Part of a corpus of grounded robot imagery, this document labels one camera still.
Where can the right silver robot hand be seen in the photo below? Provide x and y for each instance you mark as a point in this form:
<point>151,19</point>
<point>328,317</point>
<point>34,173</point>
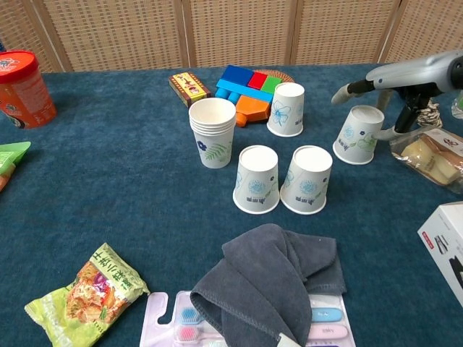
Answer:
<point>408,72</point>

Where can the white floral paper cup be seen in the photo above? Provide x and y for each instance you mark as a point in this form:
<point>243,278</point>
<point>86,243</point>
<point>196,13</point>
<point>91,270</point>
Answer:
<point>356,139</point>
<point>287,108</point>
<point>256,180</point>
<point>306,180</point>

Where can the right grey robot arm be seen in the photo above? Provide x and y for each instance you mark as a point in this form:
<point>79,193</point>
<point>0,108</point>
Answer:
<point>458,72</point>

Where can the stack of upright paper cups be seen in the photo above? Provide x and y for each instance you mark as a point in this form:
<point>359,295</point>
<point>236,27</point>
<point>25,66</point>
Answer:
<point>213,133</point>

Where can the plastic wrapped cake slices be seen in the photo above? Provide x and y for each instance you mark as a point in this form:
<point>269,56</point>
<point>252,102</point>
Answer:
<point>430,155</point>

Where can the round woven coaster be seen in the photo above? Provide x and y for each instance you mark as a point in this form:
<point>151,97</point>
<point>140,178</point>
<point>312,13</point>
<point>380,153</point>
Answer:
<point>285,76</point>

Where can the green toy block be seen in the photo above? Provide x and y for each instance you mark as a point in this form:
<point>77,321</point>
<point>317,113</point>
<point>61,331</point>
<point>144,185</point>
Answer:
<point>272,85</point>

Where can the red toy block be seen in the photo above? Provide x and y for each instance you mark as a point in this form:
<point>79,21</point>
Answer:
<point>259,80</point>

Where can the orange toy block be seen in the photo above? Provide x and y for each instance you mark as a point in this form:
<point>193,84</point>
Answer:
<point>253,108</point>

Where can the white carton box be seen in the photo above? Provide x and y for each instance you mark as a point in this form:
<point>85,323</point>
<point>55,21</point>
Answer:
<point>441,231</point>

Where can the light blue toy block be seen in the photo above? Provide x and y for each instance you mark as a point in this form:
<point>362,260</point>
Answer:
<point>238,90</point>

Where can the woven bamboo folding screen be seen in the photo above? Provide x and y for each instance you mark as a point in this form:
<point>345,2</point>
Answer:
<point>231,32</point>

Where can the red yellow small box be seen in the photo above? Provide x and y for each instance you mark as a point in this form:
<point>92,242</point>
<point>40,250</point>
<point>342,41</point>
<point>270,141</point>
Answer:
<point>190,86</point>

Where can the dark grey towel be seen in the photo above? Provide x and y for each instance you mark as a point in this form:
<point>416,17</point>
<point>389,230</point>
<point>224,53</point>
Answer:
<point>267,282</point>

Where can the blue felt table cover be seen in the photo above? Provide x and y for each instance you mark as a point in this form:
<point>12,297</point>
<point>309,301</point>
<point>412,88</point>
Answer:
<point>108,217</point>

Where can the toothbrush blister pack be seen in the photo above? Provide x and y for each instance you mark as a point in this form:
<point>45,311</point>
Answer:
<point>152,307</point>

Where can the red lidded snack tub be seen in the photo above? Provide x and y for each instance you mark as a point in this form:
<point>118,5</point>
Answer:
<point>23,90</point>

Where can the yellow-green chips bag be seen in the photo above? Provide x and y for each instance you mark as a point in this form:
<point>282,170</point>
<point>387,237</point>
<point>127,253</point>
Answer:
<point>87,296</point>

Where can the green white snack bag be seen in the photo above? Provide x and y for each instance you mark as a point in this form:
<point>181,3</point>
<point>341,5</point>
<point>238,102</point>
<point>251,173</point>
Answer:
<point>11,155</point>

